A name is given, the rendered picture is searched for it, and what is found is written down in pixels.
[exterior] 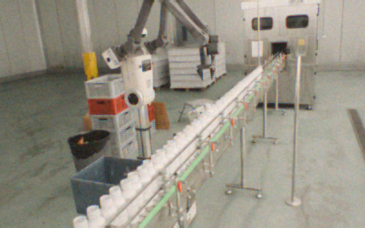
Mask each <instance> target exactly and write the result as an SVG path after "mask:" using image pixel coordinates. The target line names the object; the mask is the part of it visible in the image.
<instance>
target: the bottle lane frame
mask: <svg viewBox="0 0 365 228"><path fill-rule="evenodd" d="M255 90H259V91H258V98H257V92H256V96H255V106H257V104H258V102H259V101H260V99H261V97H260V95H261V83H260V85H259V86H258V88H256V89H255ZM246 101H250V104H251V105H254V93H252V95H250V97H249V98H248V99H247V100H246ZM249 106H250V105H249V103H247V108H246V107H245V118H246V120H247V111H248V110H249V112H250V114H249V116H250V115H251V114H252V112H253V111H252V110H250V109H254V107H253V106H250V109H249ZM239 114H240V118H243V106H241V108H239V109H238V111H237V112H236V113H235V115H234V116H233V117H232V118H237V119H234V126H232V137H233V139H232V141H233V140H234V138H235V137H236V135H237V134H238V132H239V130H240V129H241V128H242V127H243V124H244V122H243V120H242V119H240V118H239V117H238V115H239ZM239 119H240V123H243V124H239V122H238V120H239ZM225 133H226V136H227V137H229V121H227V124H225V125H224V126H223V128H222V129H221V130H220V132H219V133H218V134H217V135H216V137H215V138H214V139H212V142H218V144H214V151H212V148H211V153H212V164H214V167H213V170H214V168H215V166H216V164H217V163H218V161H219V160H220V158H221V157H222V156H223V155H224V153H225V152H226V150H227V149H228V147H229V144H226V143H225ZM203 158H205V163H206V164H209V147H208V146H207V147H206V148H205V149H204V151H202V153H200V156H198V157H197V159H196V160H194V162H193V164H191V166H189V167H188V169H187V171H185V173H183V175H182V176H180V180H184V181H187V183H186V184H182V193H180V192H179V196H180V207H182V209H183V211H182V213H184V212H185V210H186V209H187V193H188V190H190V188H191V187H192V186H194V187H195V190H196V194H197V191H198V190H199V189H200V187H201V186H202V185H203V184H204V183H205V181H206V180H207V178H208V177H209V173H207V172H205V171H204V165H205V164H203ZM205 170H206V171H209V166H208V165H205ZM169 199H171V205H172V206H173V207H177V204H176V189H175V187H174V186H172V187H171V188H170V190H168V192H167V194H166V195H164V196H162V199H161V200H160V201H159V202H158V201H157V202H158V204H157V205H156V206H153V207H154V209H152V210H151V212H149V211H148V212H149V214H148V215H147V217H145V219H144V220H143V222H141V223H139V226H138V227H137V228H173V226H175V224H176V222H177V218H176V217H173V216H172V215H170V211H169V209H170V208H171V206H170V207H169V205H168V200H169Z"/></svg>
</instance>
